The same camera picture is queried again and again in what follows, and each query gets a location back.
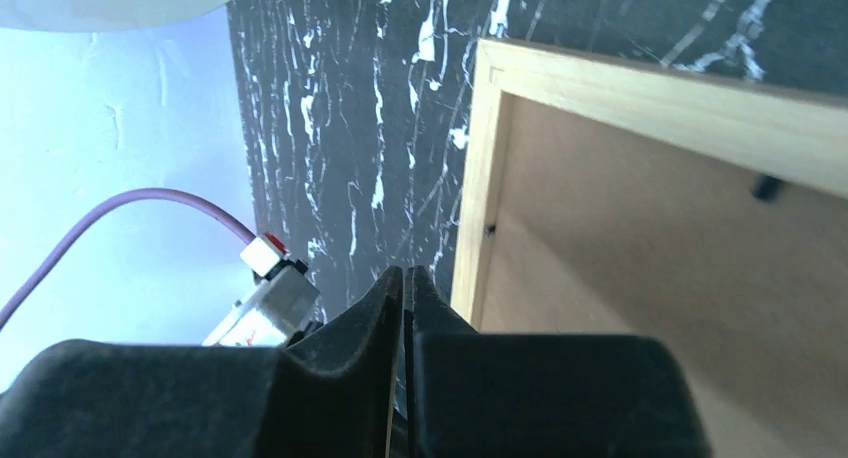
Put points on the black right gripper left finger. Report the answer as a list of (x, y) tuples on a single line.
[(330, 394)]

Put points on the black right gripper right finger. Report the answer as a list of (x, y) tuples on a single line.
[(474, 394)]

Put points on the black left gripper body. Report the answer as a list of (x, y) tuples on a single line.
[(279, 310)]

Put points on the brown backing board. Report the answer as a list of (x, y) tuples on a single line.
[(600, 230)]

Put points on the light wooden picture frame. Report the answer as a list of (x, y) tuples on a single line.
[(794, 135)]

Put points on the large white cylinder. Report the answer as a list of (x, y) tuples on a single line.
[(100, 15)]

